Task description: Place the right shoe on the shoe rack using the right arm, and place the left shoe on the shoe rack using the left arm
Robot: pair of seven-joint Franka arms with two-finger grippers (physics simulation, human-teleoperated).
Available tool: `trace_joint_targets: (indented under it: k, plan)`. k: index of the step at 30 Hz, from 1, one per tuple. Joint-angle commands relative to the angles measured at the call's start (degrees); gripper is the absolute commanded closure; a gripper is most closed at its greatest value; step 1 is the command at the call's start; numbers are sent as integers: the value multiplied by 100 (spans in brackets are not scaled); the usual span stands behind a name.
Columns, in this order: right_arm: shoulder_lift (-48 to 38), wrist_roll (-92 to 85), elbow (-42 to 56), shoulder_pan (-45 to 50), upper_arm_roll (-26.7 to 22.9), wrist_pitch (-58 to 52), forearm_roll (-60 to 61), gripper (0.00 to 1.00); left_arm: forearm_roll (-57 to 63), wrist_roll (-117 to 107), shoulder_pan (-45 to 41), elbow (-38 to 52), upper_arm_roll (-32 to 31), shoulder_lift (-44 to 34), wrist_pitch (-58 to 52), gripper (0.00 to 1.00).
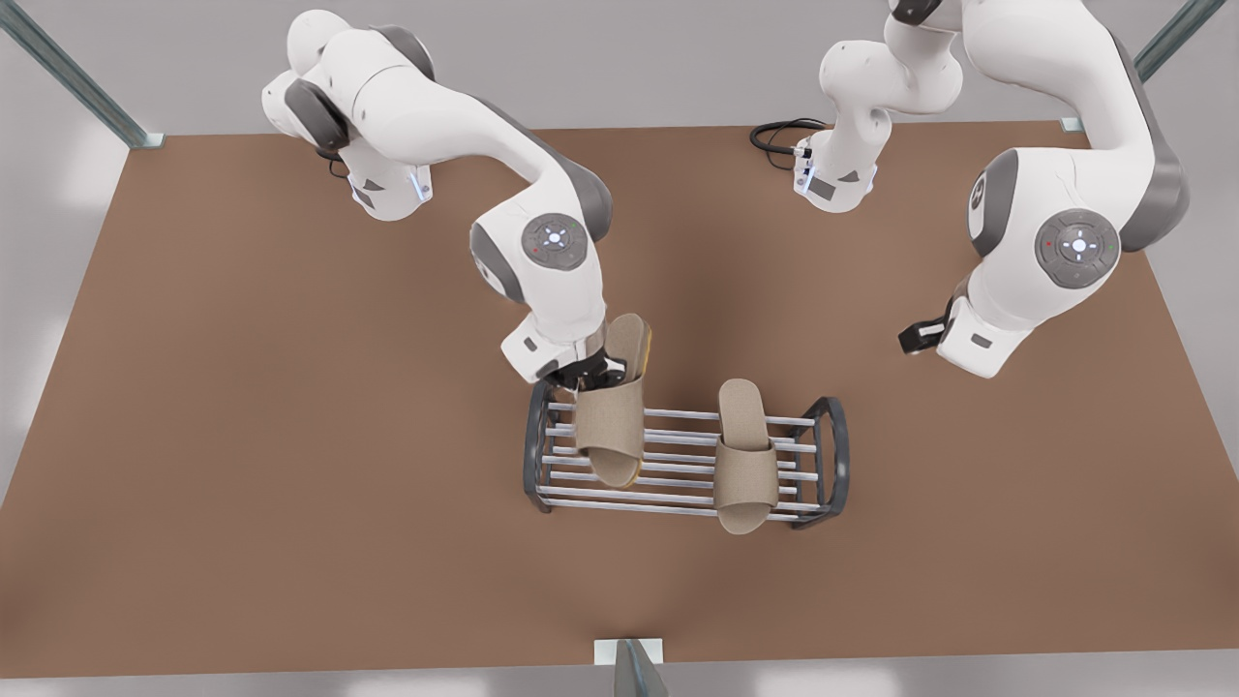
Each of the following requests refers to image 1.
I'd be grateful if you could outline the beige fabric slipper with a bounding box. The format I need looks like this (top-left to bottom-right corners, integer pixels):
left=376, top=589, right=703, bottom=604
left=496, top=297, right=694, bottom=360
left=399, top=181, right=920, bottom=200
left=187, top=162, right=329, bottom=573
left=573, top=312, right=653, bottom=489
left=712, top=379, right=781, bottom=535

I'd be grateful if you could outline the silver frame post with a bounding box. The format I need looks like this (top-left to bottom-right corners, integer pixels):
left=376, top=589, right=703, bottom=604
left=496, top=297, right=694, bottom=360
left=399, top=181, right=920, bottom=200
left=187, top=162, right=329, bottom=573
left=0, top=0, right=166, bottom=150
left=592, top=637, right=671, bottom=697
left=1059, top=0, right=1227, bottom=134

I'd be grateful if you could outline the dark grey metal shoe rack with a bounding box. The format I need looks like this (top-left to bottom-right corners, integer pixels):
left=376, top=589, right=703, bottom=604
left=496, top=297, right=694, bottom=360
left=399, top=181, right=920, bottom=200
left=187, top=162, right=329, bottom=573
left=522, top=377, right=852, bottom=531

